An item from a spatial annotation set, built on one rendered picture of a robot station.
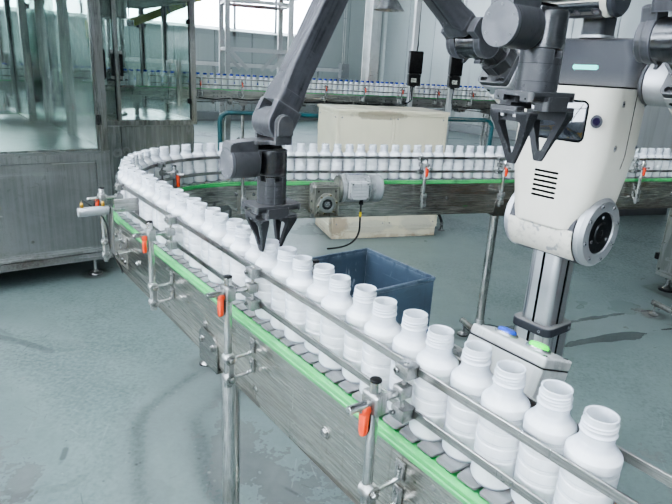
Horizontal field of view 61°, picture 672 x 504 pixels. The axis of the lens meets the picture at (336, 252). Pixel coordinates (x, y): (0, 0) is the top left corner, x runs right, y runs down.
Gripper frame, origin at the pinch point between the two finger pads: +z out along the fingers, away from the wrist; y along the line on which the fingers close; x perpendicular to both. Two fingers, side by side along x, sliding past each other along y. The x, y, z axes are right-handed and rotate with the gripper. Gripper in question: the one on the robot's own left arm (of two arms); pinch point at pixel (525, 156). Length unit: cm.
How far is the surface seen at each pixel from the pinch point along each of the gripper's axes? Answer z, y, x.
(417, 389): 31.8, -18.9, -1.8
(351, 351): 33.7, -18.1, 14.6
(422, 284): 47, 39, 56
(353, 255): 47, 38, 86
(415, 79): -1, 427, 478
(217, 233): 27, -18, 67
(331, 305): 27.5, -18.5, 20.2
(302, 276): 26.3, -17.1, 31.7
